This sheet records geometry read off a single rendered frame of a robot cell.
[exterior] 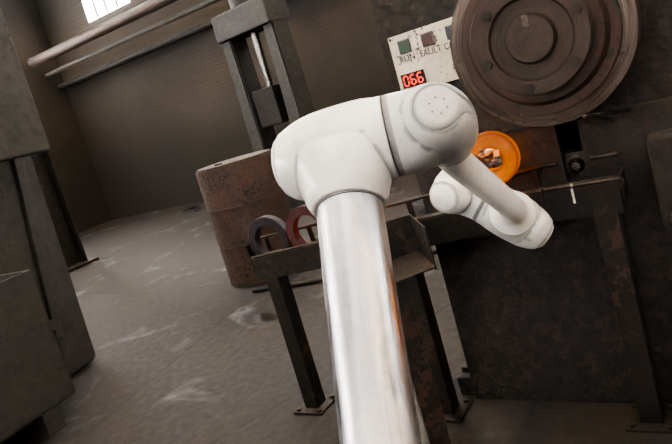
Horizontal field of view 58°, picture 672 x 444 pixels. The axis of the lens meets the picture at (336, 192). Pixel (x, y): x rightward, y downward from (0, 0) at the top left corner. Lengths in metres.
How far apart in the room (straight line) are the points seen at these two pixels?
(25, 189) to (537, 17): 2.94
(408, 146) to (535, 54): 0.76
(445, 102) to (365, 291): 0.29
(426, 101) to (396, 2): 1.13
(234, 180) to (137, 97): 7.51
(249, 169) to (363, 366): 3.50
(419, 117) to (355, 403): 0.39
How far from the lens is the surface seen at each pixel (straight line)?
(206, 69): 10.37
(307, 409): 2.47
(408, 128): 0.89
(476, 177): 1.21
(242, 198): 4.22
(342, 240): 0.84
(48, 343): 3.19
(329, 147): 0.90
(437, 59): 1.92
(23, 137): 3.54
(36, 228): 3.78
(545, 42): 1.61
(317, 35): 9.07
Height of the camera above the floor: 1.11
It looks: 9 degrees down
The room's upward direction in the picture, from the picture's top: 16 degrees counter-clockwise
